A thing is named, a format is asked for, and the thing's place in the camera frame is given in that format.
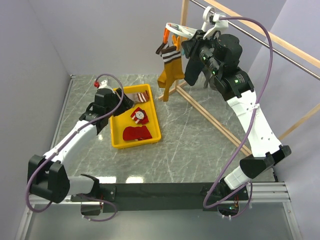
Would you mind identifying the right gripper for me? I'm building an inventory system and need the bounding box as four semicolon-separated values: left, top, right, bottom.
181;29;222;77

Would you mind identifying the mustard yellow sock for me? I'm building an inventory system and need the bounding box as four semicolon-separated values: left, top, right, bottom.
162;75;178;102
157;46;185;88

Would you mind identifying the white round clip hanger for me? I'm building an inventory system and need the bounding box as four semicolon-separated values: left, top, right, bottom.
162;6;215;47

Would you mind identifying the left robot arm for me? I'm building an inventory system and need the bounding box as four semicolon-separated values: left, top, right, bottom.
27;87;133;203

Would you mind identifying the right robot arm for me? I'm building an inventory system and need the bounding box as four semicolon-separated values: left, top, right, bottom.
181;30;292;200

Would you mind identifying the grey sock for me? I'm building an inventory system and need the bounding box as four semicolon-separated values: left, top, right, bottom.
126;92;140;104

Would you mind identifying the navy blue hanging sock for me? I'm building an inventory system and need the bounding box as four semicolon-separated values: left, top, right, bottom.
184;59;204;86

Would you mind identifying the red white patterned sock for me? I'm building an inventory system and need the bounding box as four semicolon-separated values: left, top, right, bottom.
130;107;149;125

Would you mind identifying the yellow plastic tray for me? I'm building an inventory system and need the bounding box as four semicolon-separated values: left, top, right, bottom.
109;84;162;149

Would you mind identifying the black base bar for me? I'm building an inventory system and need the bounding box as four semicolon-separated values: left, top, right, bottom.
71;182;249;216

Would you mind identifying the metal hanging rod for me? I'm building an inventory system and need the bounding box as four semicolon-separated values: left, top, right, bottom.
191;0;320;81

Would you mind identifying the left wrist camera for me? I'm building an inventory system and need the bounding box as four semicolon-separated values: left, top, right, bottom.
93;79;113;91

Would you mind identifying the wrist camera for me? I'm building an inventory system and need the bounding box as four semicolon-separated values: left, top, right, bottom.
93;79;113;91
202;13;229;40

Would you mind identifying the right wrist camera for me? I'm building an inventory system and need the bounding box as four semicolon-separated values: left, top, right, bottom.
202;13;229;40

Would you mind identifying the wooden rack frame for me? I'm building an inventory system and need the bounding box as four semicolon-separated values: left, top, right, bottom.
158;0;320;156

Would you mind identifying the aluminium rail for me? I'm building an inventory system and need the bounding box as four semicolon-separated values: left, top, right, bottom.
15;74;76;240

